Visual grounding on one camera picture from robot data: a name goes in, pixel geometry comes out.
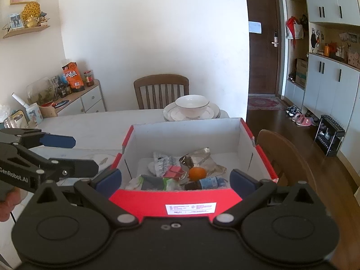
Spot pink slippers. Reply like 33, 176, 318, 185
292, 114, 316, 127

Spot golden ornament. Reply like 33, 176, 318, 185
22, 1, 43, 29

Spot brown door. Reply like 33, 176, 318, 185
244, 0, 285, 96

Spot red hanging bag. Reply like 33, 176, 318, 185
286, 16, 304, 40

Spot small photo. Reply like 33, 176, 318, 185
9, 13, 23, 30

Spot black printed white packet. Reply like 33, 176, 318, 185
153, 151, 178, 178

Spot white bowl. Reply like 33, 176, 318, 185
175, 95, 210, 120

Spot red patterned rug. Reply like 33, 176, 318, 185
247, 95, 289, 111

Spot brown slatted wooden chair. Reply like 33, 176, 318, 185
133, 74, 190, 110

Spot wooden wall shelf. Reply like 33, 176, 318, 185
2, 18, 51, 39

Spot grey wall cupboard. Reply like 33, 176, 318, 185
281, 0, 360, 164

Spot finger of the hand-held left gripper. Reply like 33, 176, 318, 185
13, 144, 100, 187
0, 128, 77, 150

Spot orange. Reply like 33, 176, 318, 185
188, 167, 207, 181

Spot orange snack bag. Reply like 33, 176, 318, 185
62, 61, 86, 93

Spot round-backed wooden chair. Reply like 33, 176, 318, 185
255, 129, 319, 201

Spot red cardboard box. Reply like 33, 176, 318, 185
108, 117, 279, 223

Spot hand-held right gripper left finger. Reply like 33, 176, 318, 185
35, 168, 141, 226

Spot white sideboard cabinet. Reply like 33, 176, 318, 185
36, 79, 108, 117

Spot white printed mug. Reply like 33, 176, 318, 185
27, 103, 43, 126

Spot blue bottle black cap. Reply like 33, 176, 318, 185
185, 177, 223, 191

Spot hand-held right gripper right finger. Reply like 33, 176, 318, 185
214, 169, 328, 226

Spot black shoe rack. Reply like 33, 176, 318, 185
314, 114, 345, 157

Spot dark glass jar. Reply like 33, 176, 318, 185
58, 83, 72, 98

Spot red paper packet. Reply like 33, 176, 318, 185
162, 165, 189, 181

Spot clear plastic plant bag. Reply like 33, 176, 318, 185
26, 76, 61, 105

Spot person's left hand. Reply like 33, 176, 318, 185
0, 188, 22, 222

